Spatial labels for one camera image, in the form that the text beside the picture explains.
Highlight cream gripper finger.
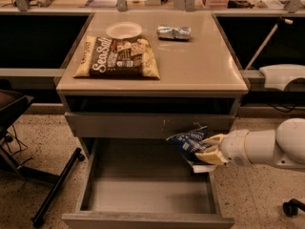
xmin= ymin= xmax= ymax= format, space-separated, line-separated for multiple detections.
xmin=195 ymin=149 xmax=228 ymax=165
xmin=203 ymin=134 xmax=226 ymax=146

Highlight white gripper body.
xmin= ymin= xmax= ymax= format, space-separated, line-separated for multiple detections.
xmin=220 ymin=130 xmax=252 ymax=167

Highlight blue chip bag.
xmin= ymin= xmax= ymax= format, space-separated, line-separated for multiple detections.
xmin=167 ymin=126 xmax=216 ymax=174

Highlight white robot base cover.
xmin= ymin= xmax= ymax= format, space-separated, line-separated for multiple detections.
xmin=259 ymin=64 xmax=305 ymax=91

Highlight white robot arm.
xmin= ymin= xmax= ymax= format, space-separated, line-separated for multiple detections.
xmin=195 ymin=118 xmax=305 ymax=169

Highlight grey drawer cabinet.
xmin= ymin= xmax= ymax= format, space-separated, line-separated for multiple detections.
xmin=56 ymin=10 xmax=248 ymax=153

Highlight open middle drawer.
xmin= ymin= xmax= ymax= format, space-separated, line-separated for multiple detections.
xmin=63 ymin=138 xmax=234 ymax=229

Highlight grey top drawer front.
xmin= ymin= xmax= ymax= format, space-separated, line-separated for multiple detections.
xmin=65 ymin=112 xmax=234 ymax=138

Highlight brown sea salt chip bag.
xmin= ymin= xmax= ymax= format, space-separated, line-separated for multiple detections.
xmin=74 ymin=36 xmax=160 ymax=79

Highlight white rod with black tip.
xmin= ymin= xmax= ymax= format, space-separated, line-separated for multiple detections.
xmin=244 ymin=17 xmax=294 ymax=70

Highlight silver foil snack wrapper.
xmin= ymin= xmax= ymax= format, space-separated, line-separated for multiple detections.
xmin=156 ymin=26 xmax=191 ymax=41

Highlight white paper plate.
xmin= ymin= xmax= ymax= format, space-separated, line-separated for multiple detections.
xmin=106 ymin=22 xmax=142 ymax=39

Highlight black rolling stand base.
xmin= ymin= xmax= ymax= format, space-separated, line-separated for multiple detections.
xmin=0 ymin=89 xmax=85 ymax=228

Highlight black cables on floor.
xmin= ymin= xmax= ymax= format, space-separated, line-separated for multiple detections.
xmin=3 ymin=124 xmax=32 ymax=164

